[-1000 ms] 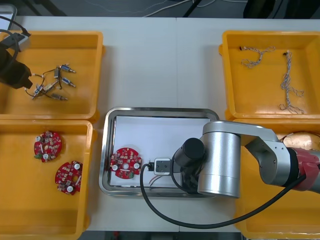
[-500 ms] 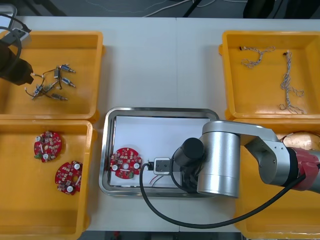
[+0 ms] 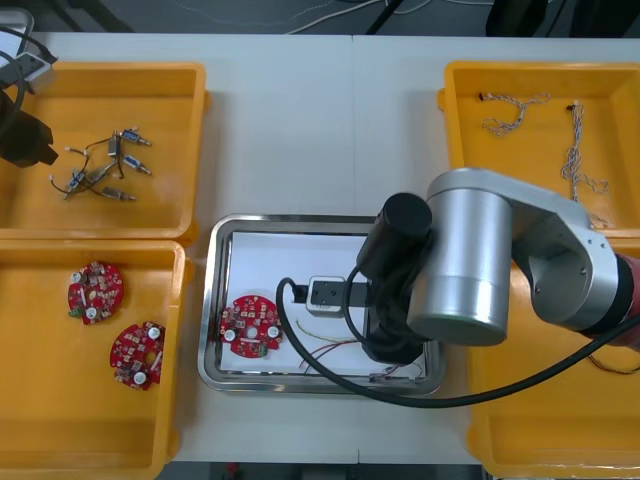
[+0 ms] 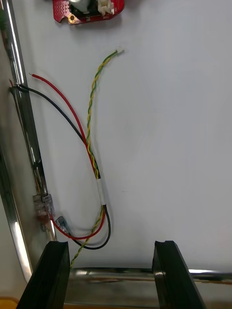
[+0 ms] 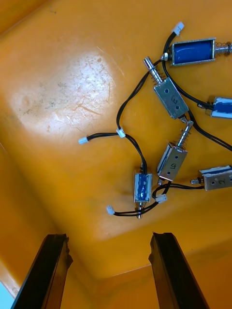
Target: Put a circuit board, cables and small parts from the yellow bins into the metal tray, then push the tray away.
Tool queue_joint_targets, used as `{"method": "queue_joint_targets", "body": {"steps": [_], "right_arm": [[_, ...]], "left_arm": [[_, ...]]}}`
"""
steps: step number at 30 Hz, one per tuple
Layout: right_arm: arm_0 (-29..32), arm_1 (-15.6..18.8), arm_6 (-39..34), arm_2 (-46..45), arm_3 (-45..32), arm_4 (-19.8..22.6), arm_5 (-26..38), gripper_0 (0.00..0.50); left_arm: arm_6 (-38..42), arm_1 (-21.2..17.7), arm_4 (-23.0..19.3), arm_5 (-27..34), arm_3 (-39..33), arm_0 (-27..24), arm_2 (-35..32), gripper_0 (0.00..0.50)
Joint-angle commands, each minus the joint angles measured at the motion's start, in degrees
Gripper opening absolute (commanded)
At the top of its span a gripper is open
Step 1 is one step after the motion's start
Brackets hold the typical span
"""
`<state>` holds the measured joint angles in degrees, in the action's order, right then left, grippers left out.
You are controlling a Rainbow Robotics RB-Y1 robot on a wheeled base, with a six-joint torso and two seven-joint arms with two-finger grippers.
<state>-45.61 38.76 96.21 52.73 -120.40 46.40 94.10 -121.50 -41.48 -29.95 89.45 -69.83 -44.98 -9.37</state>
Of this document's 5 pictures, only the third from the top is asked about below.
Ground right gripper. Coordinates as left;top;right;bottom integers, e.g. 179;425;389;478
367;299;426;365

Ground black stand leg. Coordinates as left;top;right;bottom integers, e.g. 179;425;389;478
367;0;406;36

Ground white floor cable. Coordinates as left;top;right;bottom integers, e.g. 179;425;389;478
284;0;386;35

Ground white sheet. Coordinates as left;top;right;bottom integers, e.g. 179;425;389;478
219;232;429;377

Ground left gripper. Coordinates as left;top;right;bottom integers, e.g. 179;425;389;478
0;113;59;169

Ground round red circuit board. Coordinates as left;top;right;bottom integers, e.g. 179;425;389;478
219;294;285;360
109;322;167;390
67;262;126;326

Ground black floor equipment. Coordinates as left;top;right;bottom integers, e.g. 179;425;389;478
487;0;640;39

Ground solenoid with blue label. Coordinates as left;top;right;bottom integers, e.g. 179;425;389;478
48;169;89;201

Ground pile of small metal solenoids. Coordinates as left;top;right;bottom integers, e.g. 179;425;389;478
64;128;153;203

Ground grey rimmed tray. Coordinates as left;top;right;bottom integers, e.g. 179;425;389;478
0;9;35;64

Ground steel tray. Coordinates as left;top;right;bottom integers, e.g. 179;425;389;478
196;213;448;397

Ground yellow-orange plastic bin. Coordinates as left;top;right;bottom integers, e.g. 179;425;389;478
0;60;212;247
435;59;640;244
452;235;640;480
0;238;197;480

